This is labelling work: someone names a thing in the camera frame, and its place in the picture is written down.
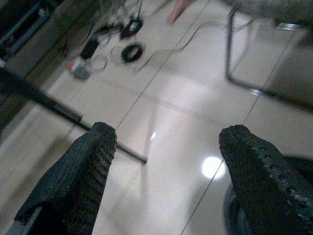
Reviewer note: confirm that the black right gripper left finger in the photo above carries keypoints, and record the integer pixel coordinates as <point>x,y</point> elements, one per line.
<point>80,171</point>

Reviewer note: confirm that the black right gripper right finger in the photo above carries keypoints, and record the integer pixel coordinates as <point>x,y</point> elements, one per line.
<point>256,176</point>

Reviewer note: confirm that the black table base bar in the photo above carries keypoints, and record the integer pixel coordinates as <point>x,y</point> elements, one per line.
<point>49,102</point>

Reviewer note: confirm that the small grey orange device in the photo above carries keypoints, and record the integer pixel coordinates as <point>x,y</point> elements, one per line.
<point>79,69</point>

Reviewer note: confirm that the black rectangular power brick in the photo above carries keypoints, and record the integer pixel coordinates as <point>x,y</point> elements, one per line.
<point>89,48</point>

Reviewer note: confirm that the dark wooden cabinet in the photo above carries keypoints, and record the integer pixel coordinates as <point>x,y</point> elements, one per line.
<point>29,29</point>

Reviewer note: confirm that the black round power adapter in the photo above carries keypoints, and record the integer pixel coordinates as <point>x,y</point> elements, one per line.
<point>132,27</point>

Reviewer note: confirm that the bare person foot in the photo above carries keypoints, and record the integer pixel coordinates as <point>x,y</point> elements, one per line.
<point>176,12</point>

